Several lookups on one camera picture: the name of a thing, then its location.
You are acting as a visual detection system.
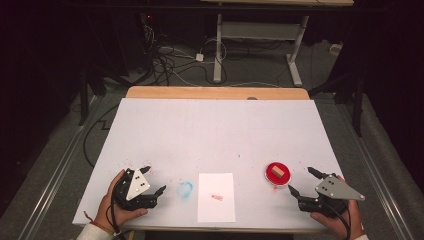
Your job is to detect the white metal desk frame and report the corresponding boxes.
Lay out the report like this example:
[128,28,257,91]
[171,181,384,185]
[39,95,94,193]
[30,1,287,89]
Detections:
[213,13,310,88]

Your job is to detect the long black floor cable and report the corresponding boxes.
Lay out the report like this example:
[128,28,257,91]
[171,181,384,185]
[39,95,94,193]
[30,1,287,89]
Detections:
[82,104,120,168]

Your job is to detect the round red ink pad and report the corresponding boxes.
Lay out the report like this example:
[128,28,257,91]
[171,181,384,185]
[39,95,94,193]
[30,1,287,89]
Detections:
[264,161,292,188]

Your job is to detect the dark computer tower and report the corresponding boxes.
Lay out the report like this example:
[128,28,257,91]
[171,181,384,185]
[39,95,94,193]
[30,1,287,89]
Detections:
[111,12,149,73]

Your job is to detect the metal floor rail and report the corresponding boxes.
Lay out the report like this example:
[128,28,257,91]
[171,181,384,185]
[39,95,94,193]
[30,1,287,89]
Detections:
[328,96,416,240]
[18,95,103,240]

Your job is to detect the white table cover board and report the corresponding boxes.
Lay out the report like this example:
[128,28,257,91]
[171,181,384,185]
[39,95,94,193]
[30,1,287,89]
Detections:
[72,97,344,231]

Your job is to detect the black metal stand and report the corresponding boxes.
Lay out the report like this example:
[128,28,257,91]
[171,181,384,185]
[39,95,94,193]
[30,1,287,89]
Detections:
[308,68,366,138]
[77,64,134,128]

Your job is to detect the person's right hand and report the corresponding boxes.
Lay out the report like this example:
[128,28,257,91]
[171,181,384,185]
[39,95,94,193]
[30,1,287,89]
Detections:
[309,199,367,240]

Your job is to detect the red string bracelet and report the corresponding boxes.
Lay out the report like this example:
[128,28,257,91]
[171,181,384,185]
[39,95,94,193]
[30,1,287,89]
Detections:
[83,210,115,236]

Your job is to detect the small white box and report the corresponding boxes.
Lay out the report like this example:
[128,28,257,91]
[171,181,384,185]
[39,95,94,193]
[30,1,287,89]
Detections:
[329,43,344,57]

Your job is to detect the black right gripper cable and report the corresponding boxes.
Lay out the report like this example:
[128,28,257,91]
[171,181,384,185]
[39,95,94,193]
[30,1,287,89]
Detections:
[321,198,353,240]

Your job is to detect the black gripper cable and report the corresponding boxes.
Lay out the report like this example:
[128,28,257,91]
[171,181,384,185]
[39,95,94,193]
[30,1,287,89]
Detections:
[109,181,129,240]
[321,198,353,240]

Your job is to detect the person's left hand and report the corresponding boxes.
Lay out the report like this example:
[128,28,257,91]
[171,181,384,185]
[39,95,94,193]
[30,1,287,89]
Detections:
[94,169,149,233]

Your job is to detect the white left sleeve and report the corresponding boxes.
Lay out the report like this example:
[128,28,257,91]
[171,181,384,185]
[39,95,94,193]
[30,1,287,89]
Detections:
[75,222,116,240]

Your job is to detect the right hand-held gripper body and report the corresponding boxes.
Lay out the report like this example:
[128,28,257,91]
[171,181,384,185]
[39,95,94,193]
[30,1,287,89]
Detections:
[296,174,366,219]

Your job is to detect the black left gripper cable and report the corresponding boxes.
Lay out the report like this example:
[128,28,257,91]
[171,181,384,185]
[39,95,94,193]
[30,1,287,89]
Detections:
[109,181,129,240]

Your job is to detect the tangle of black floor cables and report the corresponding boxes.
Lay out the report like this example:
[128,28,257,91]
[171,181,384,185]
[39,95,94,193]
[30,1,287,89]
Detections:
[141,23,231,87]

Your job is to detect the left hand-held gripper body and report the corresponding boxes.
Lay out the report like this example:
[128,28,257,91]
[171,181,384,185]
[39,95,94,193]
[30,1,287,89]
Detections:
[113,168,158,212]

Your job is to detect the white paper sheet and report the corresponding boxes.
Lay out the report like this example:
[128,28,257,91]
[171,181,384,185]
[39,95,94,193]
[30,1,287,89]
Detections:
[197,172,237,224]

